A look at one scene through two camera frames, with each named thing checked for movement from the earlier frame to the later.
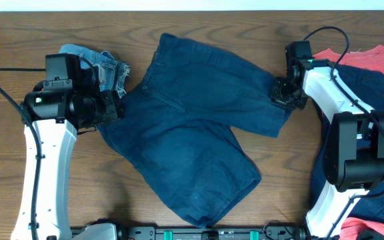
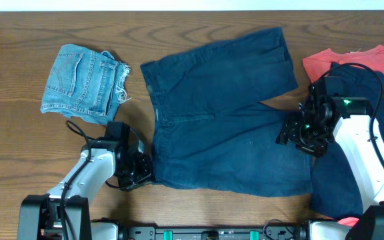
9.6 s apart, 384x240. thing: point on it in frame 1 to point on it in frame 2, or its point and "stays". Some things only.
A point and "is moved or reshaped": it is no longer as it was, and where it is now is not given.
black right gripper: x=275 y=93 to x=291 y=131
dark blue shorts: x=177 y=132 is moved or reshaped
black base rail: x=221 y=233 stays
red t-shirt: x=379 y=59 stays
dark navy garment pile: x=382 y=97 stays
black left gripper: x=113 y=109 to x=144 y=167
